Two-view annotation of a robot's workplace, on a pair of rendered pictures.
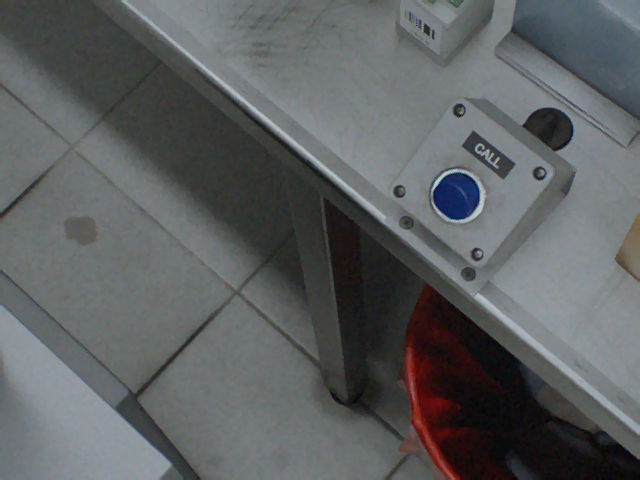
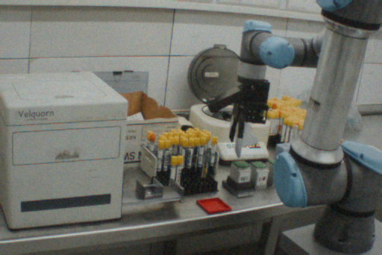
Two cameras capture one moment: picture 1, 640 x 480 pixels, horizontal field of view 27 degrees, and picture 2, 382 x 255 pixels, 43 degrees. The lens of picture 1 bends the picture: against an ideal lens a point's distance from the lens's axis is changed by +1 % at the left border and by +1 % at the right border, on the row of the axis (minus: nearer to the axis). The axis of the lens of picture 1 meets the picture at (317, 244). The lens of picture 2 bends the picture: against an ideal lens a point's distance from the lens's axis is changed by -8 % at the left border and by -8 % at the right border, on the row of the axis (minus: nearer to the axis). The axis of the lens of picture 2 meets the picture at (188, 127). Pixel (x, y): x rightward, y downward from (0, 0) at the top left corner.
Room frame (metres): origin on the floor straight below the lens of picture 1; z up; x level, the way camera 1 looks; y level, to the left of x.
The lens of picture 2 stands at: (0.42, 1.34, 1.49)
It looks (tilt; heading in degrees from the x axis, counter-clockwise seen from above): 18 degrees down; 280
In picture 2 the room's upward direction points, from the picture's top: 7 degrees clockwise
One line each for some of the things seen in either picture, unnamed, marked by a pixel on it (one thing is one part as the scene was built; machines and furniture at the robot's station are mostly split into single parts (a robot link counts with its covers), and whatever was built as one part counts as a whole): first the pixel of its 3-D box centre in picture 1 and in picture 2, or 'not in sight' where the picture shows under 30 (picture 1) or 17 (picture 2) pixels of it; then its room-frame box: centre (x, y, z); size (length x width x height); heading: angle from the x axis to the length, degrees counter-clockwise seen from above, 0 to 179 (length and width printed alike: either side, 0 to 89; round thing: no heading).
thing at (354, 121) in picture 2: not in sight; (343, 109); (0.12, -0.88, 0.94); 0.20 x 0.17 x 0.14; 11
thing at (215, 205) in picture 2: not in sight; (213, 205); (0.54, 0.13, 0.88); 0.07 x 0.07 x 0.01; 40
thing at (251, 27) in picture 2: not in sight; (256, 42); (0.50, 0.00, 1.30); 0.09 x 0.08 x 0.11; 118
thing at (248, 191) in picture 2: not in sight; (238, 184); (0.49, 0.00, 0.89); 0.09 x 0.05 x 0.04; 128
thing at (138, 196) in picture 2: not in sight; (140, 192); (0.71, 0.22, 0.92); 0.21 x 0.07 x 0.05; 40
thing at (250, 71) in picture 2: not in sight; (251, 70); (0.50, -0.01, 1.22); 0.08 x 0.08 x 0.05
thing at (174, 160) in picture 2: not in sight; (186, 169); (0.64, 0.05, 0.93); 0.17 x 0.09 x 0.11; 40
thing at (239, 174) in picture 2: not in sight; (239, 175); (0.49, 0.00, 0.92); 0.05 x 0.04 x 0.06; 129
